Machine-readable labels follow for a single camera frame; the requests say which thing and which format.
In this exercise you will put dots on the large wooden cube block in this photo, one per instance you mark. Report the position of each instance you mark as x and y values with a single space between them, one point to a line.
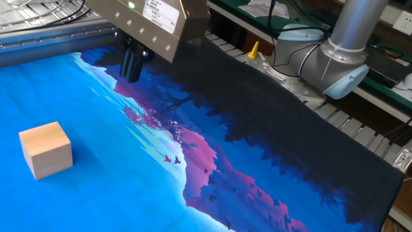
48 151

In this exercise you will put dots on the green desk mat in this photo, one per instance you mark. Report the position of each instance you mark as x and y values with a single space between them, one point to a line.
383 87

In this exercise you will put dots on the silver grey gripper body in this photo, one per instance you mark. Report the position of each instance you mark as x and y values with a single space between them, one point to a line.
135 19

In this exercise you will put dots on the blue mountain print cloth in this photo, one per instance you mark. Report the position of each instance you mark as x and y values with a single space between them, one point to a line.
128 145

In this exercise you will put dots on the aluminium frame rail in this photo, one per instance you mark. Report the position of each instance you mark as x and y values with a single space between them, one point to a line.
48 42

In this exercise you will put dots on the white wall socket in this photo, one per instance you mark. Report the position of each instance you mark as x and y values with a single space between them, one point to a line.
404 22

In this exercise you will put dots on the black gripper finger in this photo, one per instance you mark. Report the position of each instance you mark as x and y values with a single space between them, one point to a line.
136 67
124 66

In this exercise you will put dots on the silver robot arm, light-blue caps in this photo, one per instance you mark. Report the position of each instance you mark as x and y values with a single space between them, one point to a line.
341 54

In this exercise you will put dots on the black flat device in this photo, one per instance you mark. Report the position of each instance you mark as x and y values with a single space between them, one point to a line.
383 69

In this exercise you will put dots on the white paper sheet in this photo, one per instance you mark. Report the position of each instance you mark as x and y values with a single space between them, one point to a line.
264 8

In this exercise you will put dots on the yellow plastic nozzle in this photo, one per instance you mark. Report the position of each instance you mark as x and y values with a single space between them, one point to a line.
254 51

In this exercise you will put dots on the silver corner bracket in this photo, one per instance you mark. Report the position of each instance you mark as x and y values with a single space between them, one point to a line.
404 159

